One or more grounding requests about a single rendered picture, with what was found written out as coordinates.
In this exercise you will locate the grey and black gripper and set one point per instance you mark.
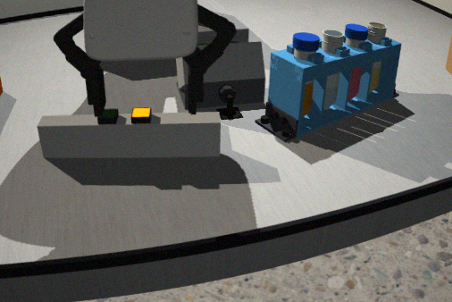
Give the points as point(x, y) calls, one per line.
point(126, 30)

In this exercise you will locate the blue tube rack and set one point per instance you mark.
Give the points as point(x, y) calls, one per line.
point(288, 77)

